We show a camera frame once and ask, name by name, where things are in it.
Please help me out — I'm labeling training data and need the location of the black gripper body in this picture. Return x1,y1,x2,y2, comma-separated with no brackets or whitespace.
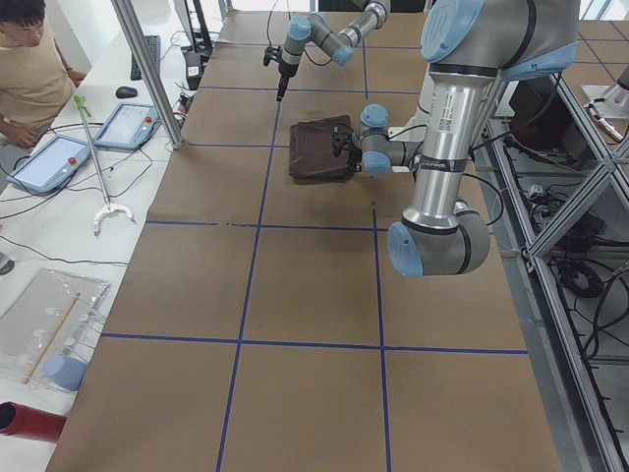
278,62,297,91
346,144,363,172

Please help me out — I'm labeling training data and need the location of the dark brown t-shirt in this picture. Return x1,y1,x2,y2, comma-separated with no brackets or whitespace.
288,114,354,182

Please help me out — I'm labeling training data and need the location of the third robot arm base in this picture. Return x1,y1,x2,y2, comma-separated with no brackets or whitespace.
582,68,628,122

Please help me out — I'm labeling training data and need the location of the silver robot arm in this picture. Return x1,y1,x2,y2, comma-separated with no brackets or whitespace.
354,1,580,277
263,1,391,102

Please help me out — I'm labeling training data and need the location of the black keyboard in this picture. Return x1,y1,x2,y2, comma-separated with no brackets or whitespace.
130,33,162,82

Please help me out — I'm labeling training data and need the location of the far teach pendant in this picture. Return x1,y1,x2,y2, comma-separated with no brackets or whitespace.
93,102,159,150

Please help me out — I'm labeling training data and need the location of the teach pendant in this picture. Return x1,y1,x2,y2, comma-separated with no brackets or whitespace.
93,102,159,150
8,136,90,194

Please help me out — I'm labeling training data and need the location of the black computer mouse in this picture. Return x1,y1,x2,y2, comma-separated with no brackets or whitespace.
115,86,138,99

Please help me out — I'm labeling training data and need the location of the grabber stick white claw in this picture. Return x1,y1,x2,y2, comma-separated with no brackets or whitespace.
73,94,137,236

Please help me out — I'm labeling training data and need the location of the near teach pendant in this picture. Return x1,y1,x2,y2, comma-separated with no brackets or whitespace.
8,136,90,194

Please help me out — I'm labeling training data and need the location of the seated person beige shirt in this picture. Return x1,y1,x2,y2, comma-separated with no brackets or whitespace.
1,1,86,149

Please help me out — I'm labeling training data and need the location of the clear plastic bag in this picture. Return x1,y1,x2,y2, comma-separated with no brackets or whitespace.
1,269,110,391

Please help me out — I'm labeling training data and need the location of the blue plastic cup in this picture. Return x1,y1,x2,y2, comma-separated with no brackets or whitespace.
43,355,87,392

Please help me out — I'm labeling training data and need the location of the wooden stick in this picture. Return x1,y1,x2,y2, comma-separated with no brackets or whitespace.
21,292,81,384

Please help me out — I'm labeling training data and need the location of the red bottle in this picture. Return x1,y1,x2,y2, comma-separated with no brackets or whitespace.
1,401,67,443

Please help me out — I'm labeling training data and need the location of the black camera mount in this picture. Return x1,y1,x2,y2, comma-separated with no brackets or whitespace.
331,125,354,157
262,45,281,67

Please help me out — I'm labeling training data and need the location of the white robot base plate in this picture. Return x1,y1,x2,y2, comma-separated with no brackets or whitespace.
387,126,417,141

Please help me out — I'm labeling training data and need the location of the aluminium frame rail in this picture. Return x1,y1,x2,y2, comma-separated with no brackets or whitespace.
481,77,628,471

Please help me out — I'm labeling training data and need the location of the aluminium profile post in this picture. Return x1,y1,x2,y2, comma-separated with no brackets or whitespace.
111,0,184,149

